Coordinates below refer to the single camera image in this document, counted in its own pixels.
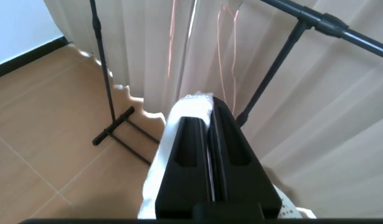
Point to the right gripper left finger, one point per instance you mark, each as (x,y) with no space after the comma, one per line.
(182,186)

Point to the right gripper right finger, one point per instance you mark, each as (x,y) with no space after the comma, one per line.
(247,189)

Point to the white printed garment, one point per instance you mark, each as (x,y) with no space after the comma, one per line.
(191,107)

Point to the black clothes rack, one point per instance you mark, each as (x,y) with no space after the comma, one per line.
(331,25)

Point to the beige curtain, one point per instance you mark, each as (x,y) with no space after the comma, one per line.
(319,109)

